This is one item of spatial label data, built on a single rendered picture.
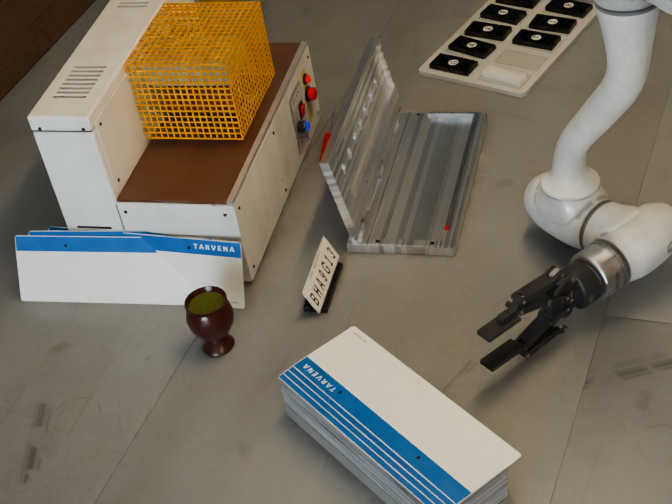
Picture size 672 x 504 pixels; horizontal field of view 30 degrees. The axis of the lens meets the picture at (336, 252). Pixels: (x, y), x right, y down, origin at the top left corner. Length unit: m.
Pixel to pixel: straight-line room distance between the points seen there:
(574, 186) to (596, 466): 0.51
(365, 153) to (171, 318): 0.51
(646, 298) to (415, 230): 0.46
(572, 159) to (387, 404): 0.54
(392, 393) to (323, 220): 0.60
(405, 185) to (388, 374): 0.60
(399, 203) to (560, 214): 0.38
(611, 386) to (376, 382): 0.39
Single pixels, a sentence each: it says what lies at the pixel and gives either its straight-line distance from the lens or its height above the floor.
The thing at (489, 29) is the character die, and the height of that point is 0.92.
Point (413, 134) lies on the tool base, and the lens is 2.64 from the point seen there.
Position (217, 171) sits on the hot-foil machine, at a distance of 2.34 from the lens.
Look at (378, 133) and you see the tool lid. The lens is 2.54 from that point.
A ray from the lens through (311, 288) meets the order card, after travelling 2.26.
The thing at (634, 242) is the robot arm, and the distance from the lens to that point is 2.15.
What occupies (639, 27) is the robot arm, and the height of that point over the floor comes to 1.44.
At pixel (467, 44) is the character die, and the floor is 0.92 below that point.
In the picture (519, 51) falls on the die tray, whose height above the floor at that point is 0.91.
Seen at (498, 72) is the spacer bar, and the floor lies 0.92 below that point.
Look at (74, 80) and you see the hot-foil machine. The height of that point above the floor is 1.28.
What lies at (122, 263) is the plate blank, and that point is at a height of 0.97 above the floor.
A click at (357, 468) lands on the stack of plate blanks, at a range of 1.97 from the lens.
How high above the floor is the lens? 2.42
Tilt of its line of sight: 39 degrees down
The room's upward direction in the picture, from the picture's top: 11 degrees counter-clockwise
